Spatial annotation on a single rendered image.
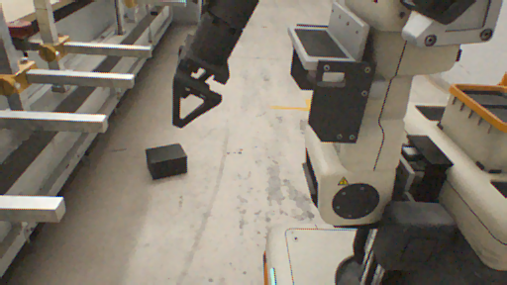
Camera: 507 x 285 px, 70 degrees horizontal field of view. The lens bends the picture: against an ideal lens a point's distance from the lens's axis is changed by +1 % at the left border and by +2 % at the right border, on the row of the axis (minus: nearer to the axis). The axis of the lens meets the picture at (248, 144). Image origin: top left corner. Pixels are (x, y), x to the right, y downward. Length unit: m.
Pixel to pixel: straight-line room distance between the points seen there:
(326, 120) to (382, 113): 0.15
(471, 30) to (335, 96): 0.22
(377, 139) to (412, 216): 0.17
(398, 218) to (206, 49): 0.51
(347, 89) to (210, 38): 0.28
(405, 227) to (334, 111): 0.28
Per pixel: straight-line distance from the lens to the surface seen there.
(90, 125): 0.86
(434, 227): 0.82
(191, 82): 0.46
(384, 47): 0.71
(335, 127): 0.69
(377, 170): 0.80
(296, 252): 1.30
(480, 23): 0.58
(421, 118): 1.09
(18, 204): 0.70
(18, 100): 1.16
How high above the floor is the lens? 1.23
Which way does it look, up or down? 31 degrees down
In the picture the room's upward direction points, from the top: 4 degrees clockwise
